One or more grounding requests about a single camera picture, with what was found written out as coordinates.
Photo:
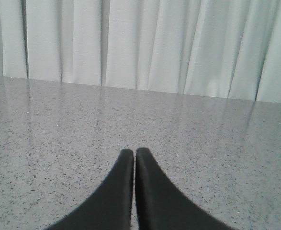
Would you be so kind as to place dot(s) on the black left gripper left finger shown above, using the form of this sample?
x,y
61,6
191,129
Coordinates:
x,y
109,207

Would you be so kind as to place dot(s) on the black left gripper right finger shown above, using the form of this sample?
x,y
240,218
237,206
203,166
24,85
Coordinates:
x,y
161,205

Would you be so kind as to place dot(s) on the white pleated curtain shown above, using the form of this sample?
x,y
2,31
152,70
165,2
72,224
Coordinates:
x,y
218,48

